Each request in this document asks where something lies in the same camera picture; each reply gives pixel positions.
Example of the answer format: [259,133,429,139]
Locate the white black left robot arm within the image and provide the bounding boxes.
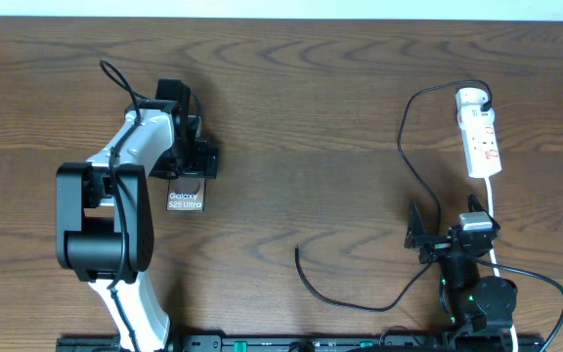
[56,98,218,351]

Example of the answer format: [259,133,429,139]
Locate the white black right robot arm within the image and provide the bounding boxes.
[404,195,517,334]

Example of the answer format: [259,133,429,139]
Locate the white charger plug adapter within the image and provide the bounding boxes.
[455,87,489,110]

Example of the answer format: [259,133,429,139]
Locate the white power strip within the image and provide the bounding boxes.
[457,105,501,179]

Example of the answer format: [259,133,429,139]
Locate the white power strip cord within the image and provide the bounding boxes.
[483,176,520,352]

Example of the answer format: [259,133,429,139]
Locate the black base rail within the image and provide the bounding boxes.
[56,333,546,352]

